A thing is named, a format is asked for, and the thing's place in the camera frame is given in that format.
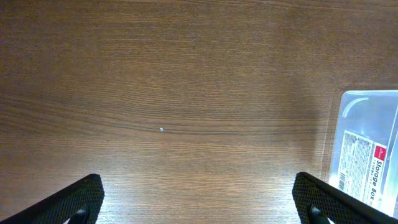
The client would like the clear plastic storage box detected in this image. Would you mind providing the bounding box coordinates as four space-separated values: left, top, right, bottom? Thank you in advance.
328 90 397 217

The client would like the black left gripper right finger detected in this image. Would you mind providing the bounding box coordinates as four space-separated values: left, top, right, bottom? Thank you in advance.
292 172 397 224

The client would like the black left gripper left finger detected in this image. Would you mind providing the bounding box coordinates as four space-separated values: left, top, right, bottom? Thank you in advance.
2 174 104 224

